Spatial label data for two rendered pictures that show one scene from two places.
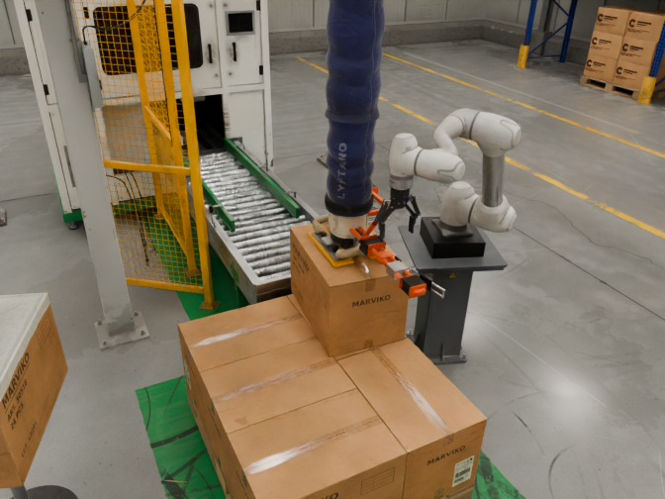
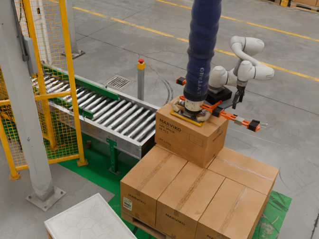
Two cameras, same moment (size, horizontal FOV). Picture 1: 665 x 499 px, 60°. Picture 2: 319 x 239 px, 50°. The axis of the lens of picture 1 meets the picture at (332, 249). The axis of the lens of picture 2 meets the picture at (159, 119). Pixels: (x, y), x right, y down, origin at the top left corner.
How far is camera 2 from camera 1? 1.77 m
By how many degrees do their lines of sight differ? 28
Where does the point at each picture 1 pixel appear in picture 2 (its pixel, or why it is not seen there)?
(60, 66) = (13, 54)
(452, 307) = not seen: hidden behind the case
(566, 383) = (261, 141)
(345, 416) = (233, 191)
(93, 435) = not seen: outside the picture
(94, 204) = (33, 130)
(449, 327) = not seen: hidden behind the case
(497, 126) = (256, 43)
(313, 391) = (211, 186)
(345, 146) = (203, 68)
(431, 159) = (263, 71)
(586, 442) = (284, 162)
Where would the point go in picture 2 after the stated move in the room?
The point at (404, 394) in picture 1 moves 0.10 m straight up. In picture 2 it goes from (244, 172) to (247, 164)
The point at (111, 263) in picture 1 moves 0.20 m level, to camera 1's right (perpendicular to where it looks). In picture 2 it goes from (42, 161) to (62, 154)
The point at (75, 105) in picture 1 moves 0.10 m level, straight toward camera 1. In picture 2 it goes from (22, 75) to (30, 79)
